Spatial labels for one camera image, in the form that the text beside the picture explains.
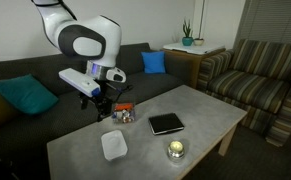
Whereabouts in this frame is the wooden side table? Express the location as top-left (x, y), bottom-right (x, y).
top-left (164, 48), bottom-right (224, 88)

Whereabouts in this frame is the white square container lid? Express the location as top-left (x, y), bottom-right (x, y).
top-left (101, 130), bottom-right (128, 161)

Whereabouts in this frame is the striped armchair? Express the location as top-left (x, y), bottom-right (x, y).
top-left (197, 39), bottom-right (291, 147)

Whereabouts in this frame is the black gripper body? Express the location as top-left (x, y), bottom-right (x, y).
top-left (79, 82), bottom-right (133, 114)

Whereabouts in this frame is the black notebook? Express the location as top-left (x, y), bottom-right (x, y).
top-left (148, 113), bottom-right (185, 135)

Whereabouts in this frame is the small white bowl planter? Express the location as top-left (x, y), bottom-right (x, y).
top-left (194, 38), bottom-right (204, 46)

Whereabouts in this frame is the teal plant pot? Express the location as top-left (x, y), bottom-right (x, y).
top-left (182, 37), bottom-right (194, 46)

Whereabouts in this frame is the blue throw pillow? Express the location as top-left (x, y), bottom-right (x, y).
top-left (141, 51), bottom-right (165, 74)

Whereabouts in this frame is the silver tin candle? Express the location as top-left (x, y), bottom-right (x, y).
top-left (167, 141), bottom-right (185, 159)

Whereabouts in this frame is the orange packet in container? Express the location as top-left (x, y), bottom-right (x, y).
top-left (114, 103), bottom-right (134, 111)

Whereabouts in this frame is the teal throw pillow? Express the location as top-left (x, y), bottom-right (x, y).
top-left (0, 74), bottom-right (58, 115)

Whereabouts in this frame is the dark grey fabric sofa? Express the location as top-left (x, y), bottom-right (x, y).
top-left (0, 43), bottom-right (193, 180)

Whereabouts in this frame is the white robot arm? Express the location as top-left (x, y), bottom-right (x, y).
top-left (31, 0), bottom-right (126, 122)

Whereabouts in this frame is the grey top coffee table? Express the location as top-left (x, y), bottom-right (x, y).
top-left (47, 85), bottom-right (246, 180)

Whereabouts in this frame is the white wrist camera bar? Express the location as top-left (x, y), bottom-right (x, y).
top-left (59, 68), bottom-right (101, 97)

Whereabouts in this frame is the clear plastic storage container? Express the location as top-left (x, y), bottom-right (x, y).
top-left (112, 107), bottom-right (135, 123)

